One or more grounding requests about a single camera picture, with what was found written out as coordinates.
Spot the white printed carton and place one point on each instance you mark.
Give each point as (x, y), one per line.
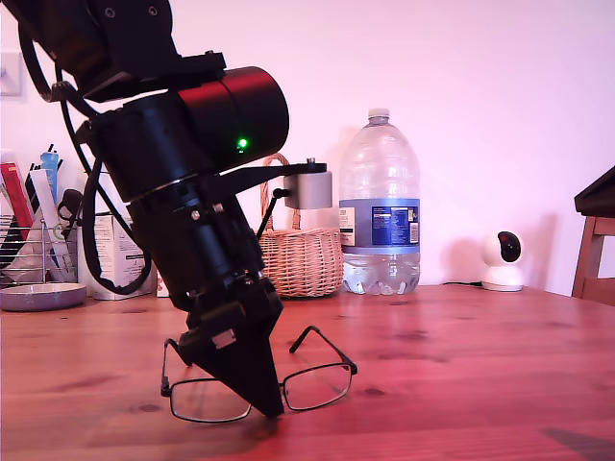
(110, 259)

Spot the large clear water bottle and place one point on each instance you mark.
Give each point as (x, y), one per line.
(379, 225)

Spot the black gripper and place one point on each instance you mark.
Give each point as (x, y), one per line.
(202, 240)

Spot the small black clip object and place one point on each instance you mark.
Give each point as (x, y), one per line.
(69, 201)

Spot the small white round camera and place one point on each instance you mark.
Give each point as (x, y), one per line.
(502, 281)

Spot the lilac grey shallow bowl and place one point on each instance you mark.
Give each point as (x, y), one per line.
(38, 298)

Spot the brown wooden chair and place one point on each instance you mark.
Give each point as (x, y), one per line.
(593, 288)

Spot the blue tube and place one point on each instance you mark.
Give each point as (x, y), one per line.
(49, 177)

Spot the red flat packet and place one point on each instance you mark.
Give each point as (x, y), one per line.
(14, 201)

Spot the black thin-framed glasses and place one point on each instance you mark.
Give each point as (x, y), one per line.
(317, 389)

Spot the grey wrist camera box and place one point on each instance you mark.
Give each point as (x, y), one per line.
(307, 192)

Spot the white wall switch plate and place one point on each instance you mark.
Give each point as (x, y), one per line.
(9, 72)

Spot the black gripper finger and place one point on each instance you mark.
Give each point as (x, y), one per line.
(600, 197)

